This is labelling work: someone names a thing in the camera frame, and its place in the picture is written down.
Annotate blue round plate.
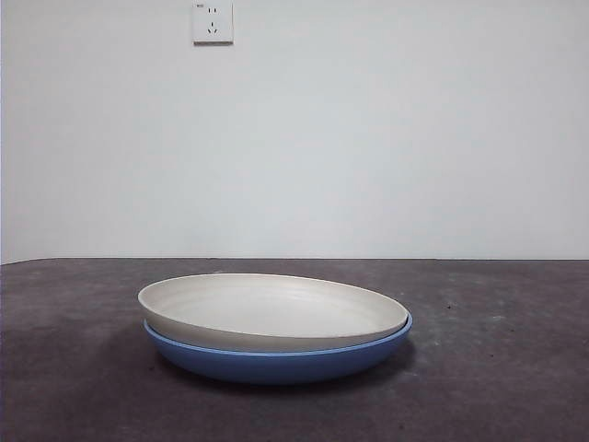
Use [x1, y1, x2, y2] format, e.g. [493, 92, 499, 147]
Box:
[142, 312, 414, 386]

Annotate white wall socket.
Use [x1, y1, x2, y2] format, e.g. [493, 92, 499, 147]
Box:
[191, 2, 235, 46]

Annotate white round plate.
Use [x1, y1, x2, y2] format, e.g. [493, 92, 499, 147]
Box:
[136, 273, 410, 352]

